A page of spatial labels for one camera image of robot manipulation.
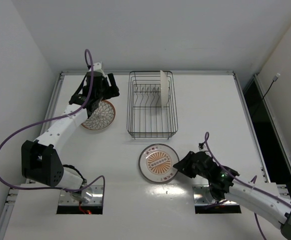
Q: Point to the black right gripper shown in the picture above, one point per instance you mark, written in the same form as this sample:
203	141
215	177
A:
188	163

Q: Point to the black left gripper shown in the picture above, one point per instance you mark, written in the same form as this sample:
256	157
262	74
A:
109	89

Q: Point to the white plate orange sunburst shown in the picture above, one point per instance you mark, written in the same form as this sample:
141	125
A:
156	163

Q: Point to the orange rimmed floral plate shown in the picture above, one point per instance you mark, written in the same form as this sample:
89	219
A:
164	89
101	118

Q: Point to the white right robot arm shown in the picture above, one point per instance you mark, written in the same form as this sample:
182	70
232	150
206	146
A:
274	209

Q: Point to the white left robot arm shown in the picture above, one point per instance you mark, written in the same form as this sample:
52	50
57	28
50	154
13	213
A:
40	160

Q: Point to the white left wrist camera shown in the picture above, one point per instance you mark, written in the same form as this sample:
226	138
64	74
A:
97	67

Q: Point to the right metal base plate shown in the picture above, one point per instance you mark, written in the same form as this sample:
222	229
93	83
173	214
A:
203	197

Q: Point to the metal base plate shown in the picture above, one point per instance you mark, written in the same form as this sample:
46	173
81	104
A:
203	197
91	196

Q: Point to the grey wire dish rack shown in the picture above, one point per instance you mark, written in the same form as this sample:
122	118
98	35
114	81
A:
146	119

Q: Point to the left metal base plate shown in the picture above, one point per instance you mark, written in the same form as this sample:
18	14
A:
91	196

